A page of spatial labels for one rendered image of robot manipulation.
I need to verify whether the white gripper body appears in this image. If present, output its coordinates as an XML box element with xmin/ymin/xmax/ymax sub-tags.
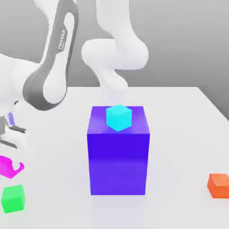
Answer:
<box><xmin>0</xmin><ymin>132</ymin><xmax>33</xmax><ymax>162</ymax></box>

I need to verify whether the small magenta cube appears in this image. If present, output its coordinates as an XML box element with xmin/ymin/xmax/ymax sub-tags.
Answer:
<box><xmin>0</xmin><ymin>155</ymin><xmax>25</xmax><ymax>179</ymax></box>

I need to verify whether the small green cube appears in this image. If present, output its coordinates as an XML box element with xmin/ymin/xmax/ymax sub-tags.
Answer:
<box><xmin>0</xmin><ymin>184</ymin><xmax>26</xmax><ymax>214</ymax></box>

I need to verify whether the small cyan cube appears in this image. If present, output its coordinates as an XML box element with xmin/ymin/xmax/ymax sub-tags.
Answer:
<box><xmin>106</xmin><ymin>104</ymin><xmax>132</xmax><ymax>132</ymax></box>

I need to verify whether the small orange cube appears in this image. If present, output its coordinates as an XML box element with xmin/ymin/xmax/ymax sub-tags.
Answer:
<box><xmin>207</xmin><ymin>173</ymin><xmax>229</xmax><ymax>199</ymax></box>

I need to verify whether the large purple box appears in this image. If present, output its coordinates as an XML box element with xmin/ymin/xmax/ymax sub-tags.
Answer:
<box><xmin>87</xmin><ymin>106</ymin><xmax>150</xmax><ymax>196</ymax></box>

